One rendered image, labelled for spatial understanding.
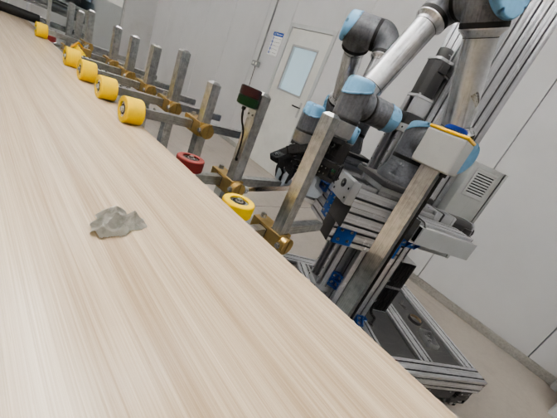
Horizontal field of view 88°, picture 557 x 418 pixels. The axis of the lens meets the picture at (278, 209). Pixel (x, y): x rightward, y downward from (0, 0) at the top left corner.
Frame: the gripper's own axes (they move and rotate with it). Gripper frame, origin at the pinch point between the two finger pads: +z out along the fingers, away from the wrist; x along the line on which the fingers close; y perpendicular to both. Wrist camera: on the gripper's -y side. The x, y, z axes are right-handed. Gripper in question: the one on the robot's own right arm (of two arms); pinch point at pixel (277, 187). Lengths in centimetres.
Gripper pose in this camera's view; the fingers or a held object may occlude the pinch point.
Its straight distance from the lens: 117.8
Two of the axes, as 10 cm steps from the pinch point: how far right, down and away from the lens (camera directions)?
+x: -6.5, -5.2, 5.6
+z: -3.8, 8.6, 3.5
